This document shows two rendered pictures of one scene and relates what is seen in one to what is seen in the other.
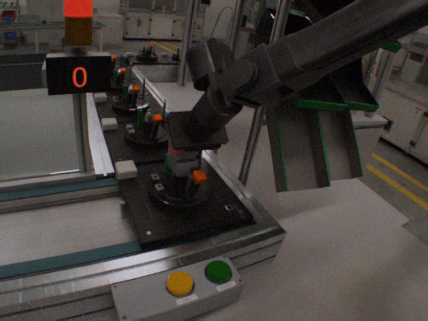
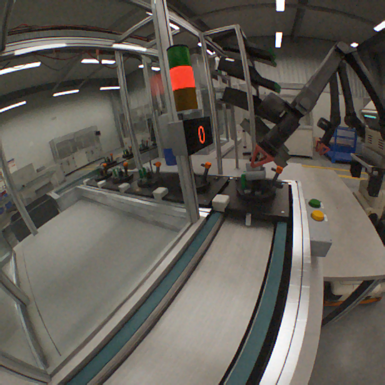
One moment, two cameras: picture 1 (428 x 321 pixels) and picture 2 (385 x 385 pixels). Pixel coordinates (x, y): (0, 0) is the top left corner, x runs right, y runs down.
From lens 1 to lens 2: 0.49 m
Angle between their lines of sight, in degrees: 21
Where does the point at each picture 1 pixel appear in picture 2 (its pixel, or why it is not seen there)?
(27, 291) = (302, 281)
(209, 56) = (275, 100)
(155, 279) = (312, 222)
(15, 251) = (235, 295)
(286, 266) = not seen: hidden behind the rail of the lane
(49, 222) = (220, 264)
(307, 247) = not seen: hidden behind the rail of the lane
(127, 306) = (324, 237)
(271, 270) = not seen: hidden behind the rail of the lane
